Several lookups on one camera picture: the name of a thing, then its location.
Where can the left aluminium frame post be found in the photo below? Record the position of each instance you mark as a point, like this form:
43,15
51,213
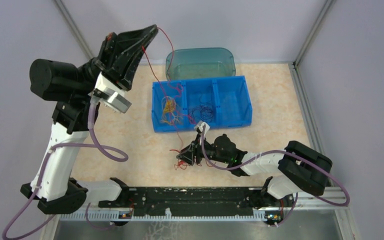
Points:
74,29

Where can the blue three-compartment plastic bin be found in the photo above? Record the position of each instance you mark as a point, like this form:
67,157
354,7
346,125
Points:
222,102

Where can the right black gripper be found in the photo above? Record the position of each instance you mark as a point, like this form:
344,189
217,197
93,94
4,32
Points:
187,155

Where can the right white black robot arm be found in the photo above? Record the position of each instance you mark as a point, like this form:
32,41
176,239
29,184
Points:
297,168

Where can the aluminium frame post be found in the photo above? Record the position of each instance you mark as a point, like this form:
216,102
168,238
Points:
315,29
74,29

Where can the teal transparent plastic tub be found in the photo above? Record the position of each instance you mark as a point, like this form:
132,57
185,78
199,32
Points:
198,63

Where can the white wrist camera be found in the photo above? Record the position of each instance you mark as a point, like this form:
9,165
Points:
111,95
201,126

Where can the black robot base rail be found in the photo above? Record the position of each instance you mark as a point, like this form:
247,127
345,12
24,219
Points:
199,203

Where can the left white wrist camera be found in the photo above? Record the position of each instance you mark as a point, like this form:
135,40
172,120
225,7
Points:
111,95

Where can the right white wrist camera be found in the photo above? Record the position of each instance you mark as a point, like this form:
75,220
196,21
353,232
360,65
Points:
201,126

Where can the right aluminium frame post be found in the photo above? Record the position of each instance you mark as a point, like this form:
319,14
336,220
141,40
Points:
315,29

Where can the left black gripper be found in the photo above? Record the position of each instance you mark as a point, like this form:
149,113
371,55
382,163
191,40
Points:
114,59

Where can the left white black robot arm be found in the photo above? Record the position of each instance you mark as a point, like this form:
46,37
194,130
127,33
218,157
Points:
78,92

